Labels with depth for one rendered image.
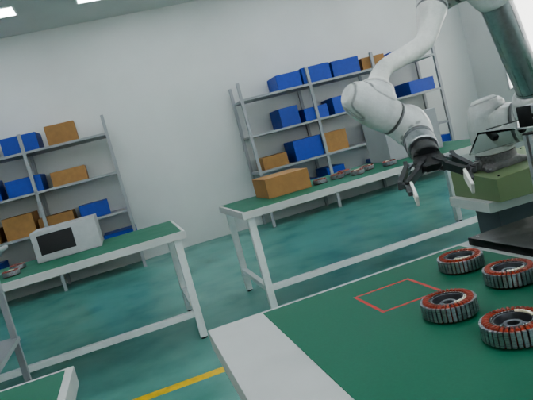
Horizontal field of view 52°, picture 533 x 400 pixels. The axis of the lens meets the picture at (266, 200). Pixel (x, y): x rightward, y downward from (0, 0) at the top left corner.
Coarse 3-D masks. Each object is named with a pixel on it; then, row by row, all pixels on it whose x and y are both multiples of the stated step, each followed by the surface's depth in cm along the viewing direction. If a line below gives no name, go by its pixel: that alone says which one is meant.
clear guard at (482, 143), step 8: (496, 128) 142; (504, 128) 135; (512, 128) 130; (520, 128) 127; (528, 128) 125; (480, 136) 143; (488, 136) 144; (496, 136) 146; (504, 136) 147; (512, 136) 149; (520, 136) 150; (480, 144) 146; (488, 144) 148; (496, 144) 149; (504, 144) 151; (472, 152) 147
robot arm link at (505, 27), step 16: (464, 0) 178; (480, 0) 173; (496, 0) 172; (512, 0) 176; (496, 16) 177; (512, 16) 177; (496, 32) 181; (512, 32) 180; (512, 48) 183; (528, 48) 184; (512, 64) 187; (528, 64) 187; (512, 80) 193; (528, 80) 190; (512, 96) 203; (528, 96) 194; (512, 112) 204
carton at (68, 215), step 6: (72, 210) 685; (48, 216) 686; (54, 216) 677; (60, 216) 679; (66, 216) 680; (72, 216) 682; (42, 222) 674; (48, 222) 675; (54, 222) 677; (60, 222) 679
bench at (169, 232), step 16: (160, 224) 434; (176, 224) 407; (112, 240) 406; (128, 240) 379; (144, 240) 357; (160, 240) 354; (176, 240) 360; (64, 256) 385; (80, 256) 362; (96, 256) 344; (112, 256) 347; (176, 256) 439; (0, 272) 392; (32, 272) 346; (48, 272) 337; (64, 272) 340; (176, 272) 439; (16, 288) 333; (192, 288) 364; (192, 304) 365; (176, 320) 363; (128, 336) 355; (80, 352) 348; (32, 368) 341
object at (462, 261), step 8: (464, 248) 141; (472, 248) 139; (440, 256) 139; (448, 256) 140; (456, 256) 141; (464, 256) 134; (472, 256) 133; (480, 256) 133; (440, 264) 136; (448, 264) 134; (456, 264) 133; (464, 264) 132; (472, 264) 132; (480, 264) 133; (448, 272) 135; (456, 272) 133; (464, 272) 132
